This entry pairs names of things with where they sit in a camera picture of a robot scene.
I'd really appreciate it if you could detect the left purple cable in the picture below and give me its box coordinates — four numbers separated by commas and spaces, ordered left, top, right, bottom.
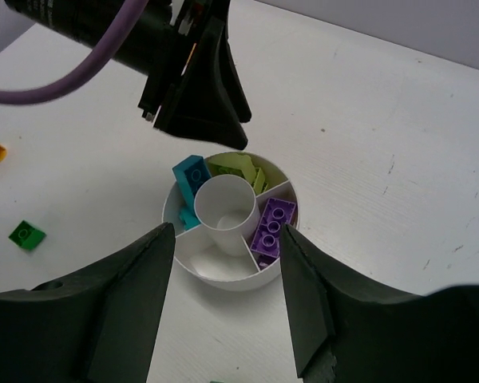
0, 0, 147, 107

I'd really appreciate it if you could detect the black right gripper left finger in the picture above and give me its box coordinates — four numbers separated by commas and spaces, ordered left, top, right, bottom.
0, 223, 175, 382

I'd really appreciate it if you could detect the purple square lego brick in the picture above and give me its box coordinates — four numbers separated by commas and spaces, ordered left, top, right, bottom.
257, 255, 277, 270

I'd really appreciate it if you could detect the purple long lego brick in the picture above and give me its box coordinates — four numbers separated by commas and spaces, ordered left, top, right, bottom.
250, 197, 297, 261

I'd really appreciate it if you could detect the teal long lego brick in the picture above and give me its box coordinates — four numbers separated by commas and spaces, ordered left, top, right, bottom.
172, 155, 212, 213

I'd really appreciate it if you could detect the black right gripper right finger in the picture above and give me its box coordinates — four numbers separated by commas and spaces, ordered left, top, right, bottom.
280, 225, 479, 382

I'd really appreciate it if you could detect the white round divided container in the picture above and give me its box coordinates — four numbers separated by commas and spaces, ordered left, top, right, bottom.
163, 152, 299, 291

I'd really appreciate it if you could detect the lime rounded lego brick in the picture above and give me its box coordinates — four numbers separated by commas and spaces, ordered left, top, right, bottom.
207, 152, 256, 182

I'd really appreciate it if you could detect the lime long lego brick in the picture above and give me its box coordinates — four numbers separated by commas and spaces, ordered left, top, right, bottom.
251, 167, 269, 195

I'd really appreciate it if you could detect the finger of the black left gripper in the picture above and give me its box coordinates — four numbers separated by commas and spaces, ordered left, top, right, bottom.
154, 18, 248, 150
222, 35, 251, 123

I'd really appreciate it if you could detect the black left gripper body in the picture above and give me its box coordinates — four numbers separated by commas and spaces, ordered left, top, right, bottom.
2, 0, 228, 120

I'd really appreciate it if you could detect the green small lego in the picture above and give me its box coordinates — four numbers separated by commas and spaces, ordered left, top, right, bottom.
9, 220, 46, 251

